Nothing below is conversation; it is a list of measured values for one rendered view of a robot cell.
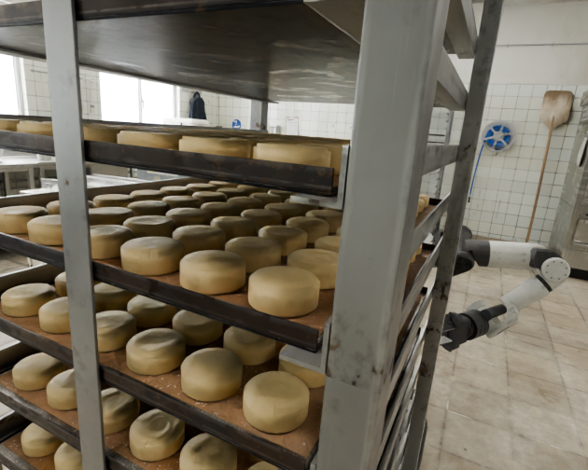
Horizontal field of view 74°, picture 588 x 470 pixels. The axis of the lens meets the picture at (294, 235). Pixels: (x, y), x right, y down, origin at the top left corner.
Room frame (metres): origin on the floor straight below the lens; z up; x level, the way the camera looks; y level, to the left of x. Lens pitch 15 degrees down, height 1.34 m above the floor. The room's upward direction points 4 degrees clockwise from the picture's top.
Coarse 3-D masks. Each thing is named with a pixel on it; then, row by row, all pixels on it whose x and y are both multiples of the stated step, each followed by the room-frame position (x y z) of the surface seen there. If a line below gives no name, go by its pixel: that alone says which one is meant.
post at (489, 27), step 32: (480, 32) 0.73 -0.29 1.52; (480, 64) 0.73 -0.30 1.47; (480, 96) 0.72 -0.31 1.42; (480, 128) 0.73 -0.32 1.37; (448, 224) 0.73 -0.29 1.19; (448, 256) 0.72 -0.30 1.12; (448, 288) 0.72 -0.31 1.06; (416, 384) 0.73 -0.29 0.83; (416, 416) 0.73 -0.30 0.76; (416, 448) 0.72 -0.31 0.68
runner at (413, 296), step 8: (440, 240) 0.73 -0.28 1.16; (440, 248) 0.72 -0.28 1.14; (432, 256) 0.62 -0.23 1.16; (432, 264) 0.64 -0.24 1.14; (424, 272) 0.54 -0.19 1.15; (424, 280) 0.55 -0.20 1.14; (416, 288) 0.49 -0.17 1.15; (408, 296) 0.44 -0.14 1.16; (416, 296) 0.50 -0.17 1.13; (408, 304) 0.44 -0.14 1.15; (408, 312) 0.45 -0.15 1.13; (400, 320) 0.40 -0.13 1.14; (400, 328) 0.41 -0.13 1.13; (312, 464) 0.18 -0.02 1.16
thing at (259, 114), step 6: (252, 102) 0.93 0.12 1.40; (258, 102) 0.92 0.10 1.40; (252, 108) 0.92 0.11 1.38; (258, 108) 0.92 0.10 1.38; (264, 108) 0.93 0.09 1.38; (252, 114) 0.92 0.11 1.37; (258, 114) 0.92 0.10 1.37; (264, 114) 0.93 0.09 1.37; (252, 120) 0.92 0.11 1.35; (258, 120) 0.92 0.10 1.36; (264, 120) 0.93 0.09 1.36; (252, 126) 0.92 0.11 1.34; (258, 126) 0.92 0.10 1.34; (264, 126) 0.93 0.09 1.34
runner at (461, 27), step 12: (456, 0) 0.47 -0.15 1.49; (468, 0) 0.52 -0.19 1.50; (456, 12) 0.51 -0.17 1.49; (468, 12) 0.54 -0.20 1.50; (456, 24) 0.56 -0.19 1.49; (468, 24) 0.56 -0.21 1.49; (456, 36) 0.62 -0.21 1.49; (468, 36) 0.61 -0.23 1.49; (456, 48) 0.69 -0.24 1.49; (468, 48) 0.69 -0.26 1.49
